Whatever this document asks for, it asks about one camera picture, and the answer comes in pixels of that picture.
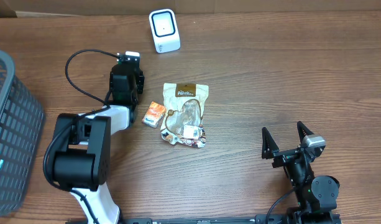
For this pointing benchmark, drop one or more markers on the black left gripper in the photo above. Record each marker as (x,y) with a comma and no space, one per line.
(140,79)

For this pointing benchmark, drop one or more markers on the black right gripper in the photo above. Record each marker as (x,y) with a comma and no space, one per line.
(282,156)

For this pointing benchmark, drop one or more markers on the small orange box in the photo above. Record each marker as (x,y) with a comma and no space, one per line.
(154,114)

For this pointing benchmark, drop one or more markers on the beige snack pouch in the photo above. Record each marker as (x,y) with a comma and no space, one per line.
(183,121)

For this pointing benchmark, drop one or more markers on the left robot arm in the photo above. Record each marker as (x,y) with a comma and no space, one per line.
(78,158)

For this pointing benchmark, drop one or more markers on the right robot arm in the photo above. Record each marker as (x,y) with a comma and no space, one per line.
(316,196)

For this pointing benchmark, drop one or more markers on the white barcode scanner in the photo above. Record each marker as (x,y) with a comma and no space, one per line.
(164,30)

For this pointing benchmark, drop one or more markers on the grey plastic mesh basket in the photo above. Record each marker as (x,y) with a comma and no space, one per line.
(22,119)

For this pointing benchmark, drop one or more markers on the brown cardboard backdrop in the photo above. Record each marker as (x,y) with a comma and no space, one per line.
(13,8)

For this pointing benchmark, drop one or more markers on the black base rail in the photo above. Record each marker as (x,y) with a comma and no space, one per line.
(202,221)

